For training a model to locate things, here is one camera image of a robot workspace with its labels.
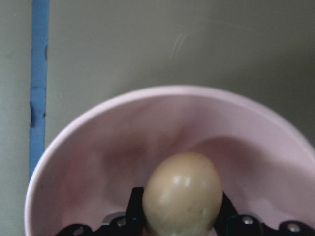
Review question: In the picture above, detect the beige egg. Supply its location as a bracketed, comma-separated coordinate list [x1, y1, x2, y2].
[142, 152, 223, 236]

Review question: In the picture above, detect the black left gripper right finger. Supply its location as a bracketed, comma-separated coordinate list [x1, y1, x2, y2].
[214, 192, 238, 236]

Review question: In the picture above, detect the pink bowl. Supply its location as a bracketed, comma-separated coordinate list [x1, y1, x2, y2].
[24, 86, 315, 236]

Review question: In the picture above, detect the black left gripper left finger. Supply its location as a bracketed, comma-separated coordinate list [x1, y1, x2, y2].
[125, 187, 145, 236]

